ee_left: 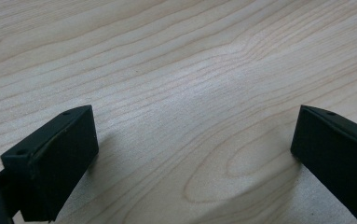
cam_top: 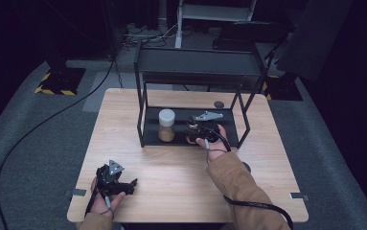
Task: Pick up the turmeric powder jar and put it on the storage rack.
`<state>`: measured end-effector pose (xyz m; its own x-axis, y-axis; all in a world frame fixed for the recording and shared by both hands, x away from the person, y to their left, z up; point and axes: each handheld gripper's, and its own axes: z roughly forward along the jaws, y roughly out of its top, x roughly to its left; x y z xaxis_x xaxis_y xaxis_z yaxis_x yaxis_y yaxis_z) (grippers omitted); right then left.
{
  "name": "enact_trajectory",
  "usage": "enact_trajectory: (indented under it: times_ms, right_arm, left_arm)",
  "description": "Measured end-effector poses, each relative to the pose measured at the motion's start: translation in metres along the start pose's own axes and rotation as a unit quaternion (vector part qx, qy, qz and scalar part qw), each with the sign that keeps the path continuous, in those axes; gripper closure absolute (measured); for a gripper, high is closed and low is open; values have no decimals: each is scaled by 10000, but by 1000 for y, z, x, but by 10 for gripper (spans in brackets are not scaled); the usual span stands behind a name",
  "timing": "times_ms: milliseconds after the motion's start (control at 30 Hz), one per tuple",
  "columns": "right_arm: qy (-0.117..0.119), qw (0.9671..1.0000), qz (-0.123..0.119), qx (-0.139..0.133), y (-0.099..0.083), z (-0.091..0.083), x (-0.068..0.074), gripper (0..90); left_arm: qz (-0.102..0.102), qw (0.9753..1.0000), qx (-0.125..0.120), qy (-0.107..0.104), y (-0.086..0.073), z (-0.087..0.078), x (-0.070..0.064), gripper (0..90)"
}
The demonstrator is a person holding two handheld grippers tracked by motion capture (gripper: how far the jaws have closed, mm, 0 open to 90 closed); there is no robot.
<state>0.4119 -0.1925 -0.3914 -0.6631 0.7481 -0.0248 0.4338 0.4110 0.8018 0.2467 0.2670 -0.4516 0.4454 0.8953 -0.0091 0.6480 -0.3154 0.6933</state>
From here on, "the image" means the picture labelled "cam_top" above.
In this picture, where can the black metal two-tier rack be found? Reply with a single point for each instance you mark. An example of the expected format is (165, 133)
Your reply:
(179, 135)

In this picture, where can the white metal stand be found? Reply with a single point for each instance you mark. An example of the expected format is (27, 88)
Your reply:
(216, 12)

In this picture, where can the white-lid spice jar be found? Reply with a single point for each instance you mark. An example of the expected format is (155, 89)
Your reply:
(166, 116)

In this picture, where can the dark grey panel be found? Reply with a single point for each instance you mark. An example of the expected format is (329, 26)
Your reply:
(315, 38)

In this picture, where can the person's right hand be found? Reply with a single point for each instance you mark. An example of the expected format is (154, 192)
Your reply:
(217, 150)

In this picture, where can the grey tape piece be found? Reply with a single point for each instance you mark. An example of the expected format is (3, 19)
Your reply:
(75, 192)
(299, 196)

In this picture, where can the black yellow striped base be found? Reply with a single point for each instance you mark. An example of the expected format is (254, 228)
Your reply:
(63, 81)
(283, 89)

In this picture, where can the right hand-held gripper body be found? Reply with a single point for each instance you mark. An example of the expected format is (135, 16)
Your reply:
(208, 129)

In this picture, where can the dark round disc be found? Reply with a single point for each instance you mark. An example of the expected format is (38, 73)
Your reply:
(247, 166)
(218, 104)

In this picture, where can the person's left hand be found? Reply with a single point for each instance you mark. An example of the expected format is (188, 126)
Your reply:
(101, 204)

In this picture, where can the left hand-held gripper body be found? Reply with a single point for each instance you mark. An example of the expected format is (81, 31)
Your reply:
(107, 179)

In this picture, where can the black-lid spice jar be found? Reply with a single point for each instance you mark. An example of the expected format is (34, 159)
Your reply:
(190, 140)

